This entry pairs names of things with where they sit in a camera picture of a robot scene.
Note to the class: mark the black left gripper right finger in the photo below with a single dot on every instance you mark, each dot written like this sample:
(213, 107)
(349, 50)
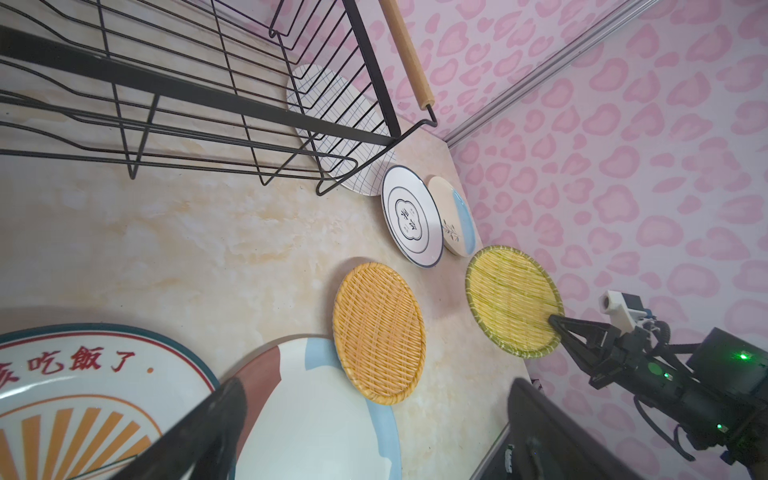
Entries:
(548, 444)

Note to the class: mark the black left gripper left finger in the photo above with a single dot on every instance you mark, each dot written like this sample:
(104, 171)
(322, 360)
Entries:
(200, 446)

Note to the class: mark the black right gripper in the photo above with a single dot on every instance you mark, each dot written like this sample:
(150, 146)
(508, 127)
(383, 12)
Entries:
(708, 389)

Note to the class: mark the green woven bamboo tray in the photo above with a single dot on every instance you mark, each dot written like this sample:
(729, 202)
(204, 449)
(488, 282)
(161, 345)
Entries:
(511, 297)

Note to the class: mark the cream and blue plate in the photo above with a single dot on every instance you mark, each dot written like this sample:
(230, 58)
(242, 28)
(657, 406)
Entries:
(456, 220)

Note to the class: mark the white cloud motif plate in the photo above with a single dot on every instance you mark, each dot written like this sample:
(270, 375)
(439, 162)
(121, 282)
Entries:
(411, 216)

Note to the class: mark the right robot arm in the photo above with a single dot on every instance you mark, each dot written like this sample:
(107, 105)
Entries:
(666, 428)

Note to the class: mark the large pastel colour-block plate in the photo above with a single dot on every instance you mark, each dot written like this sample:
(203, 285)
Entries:
(305, 419)

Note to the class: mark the orange sunburst green-rim plate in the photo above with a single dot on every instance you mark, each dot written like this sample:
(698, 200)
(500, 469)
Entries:
(81, 401)

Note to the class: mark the tan woven bamboo tray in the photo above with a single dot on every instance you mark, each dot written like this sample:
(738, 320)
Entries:
(379, 333)

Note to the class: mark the white grid pattern plate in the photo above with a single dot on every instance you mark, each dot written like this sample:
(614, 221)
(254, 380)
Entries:
(323, 93)

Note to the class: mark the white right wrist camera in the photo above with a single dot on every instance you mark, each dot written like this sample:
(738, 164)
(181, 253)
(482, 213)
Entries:
(625, 311)

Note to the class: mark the black wire dish rack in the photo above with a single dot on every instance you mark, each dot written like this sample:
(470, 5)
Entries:
(189, 85)

